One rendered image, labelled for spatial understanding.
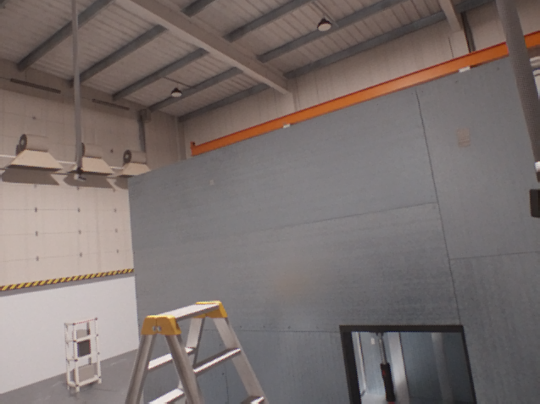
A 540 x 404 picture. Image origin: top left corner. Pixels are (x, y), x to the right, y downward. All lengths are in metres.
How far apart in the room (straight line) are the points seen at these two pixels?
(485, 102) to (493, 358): 1.06
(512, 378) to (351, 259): 0.81
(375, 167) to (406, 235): 0.35
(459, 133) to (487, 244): 0.49
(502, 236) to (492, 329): 0.38
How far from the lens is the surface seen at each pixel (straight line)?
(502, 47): 10.51
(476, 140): 1.86
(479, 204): 1.83
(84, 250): 12.15
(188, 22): 9.76
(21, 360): 11.79
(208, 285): 2.56
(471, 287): 1.86
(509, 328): 1.88
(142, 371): 1.91
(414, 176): 1.88
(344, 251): 2.00
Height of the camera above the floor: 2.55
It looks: 9 degrees up
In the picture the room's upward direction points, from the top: 7 degrees counter-clockwise
